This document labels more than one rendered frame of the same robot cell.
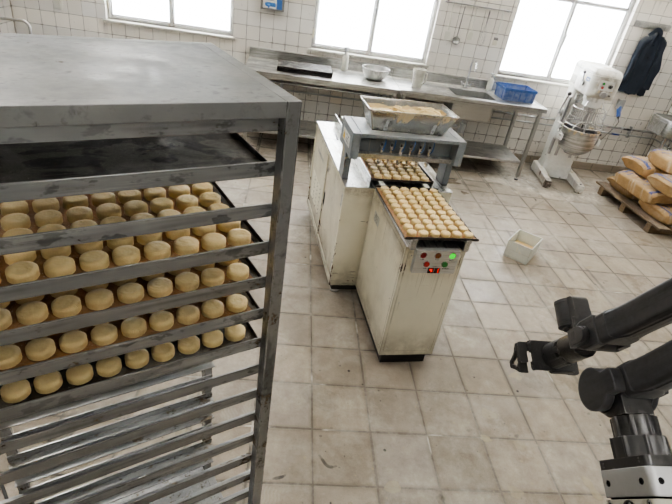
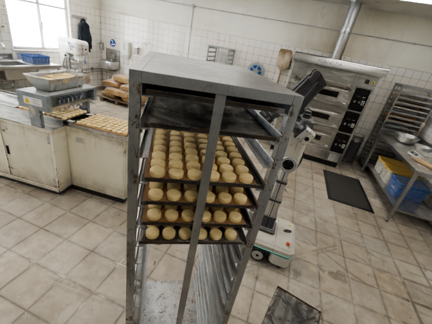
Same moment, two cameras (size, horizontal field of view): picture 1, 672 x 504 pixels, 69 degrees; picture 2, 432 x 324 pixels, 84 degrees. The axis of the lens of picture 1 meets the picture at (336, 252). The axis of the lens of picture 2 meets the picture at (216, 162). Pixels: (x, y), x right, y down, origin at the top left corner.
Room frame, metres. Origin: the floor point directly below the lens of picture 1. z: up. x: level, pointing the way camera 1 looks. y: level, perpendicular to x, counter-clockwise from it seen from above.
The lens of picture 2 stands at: (0.42, 1.37, 1.91)
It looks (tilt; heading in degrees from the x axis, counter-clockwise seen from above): 26 degrees down; 292
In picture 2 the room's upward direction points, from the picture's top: 11 degrees clockwise
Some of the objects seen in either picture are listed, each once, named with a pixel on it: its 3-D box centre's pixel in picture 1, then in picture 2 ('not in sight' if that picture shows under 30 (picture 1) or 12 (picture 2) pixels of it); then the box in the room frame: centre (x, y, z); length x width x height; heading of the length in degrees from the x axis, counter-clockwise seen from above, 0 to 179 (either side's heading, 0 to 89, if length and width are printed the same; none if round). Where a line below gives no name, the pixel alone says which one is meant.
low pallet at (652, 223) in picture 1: (653, 210); (125, 100); (5.34, -3.53, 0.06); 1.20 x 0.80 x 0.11; 10
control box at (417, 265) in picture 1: (434, 260); not in sight; (2.18, -0.51, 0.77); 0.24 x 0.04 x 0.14; 105
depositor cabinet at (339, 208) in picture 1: (366, 203); (33, 141); (3.47, -0.17, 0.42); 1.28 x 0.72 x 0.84; 15
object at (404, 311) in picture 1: (402, 271); (105, 159); (2.53, -0.42, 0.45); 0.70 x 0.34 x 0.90; 15
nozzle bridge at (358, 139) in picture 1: (398, 154); (62, 103); (3.02, -0.29, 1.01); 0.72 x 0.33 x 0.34; 105
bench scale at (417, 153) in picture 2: not in sight; (423, 156); (-1.13, -3.11, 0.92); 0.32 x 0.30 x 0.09; 15
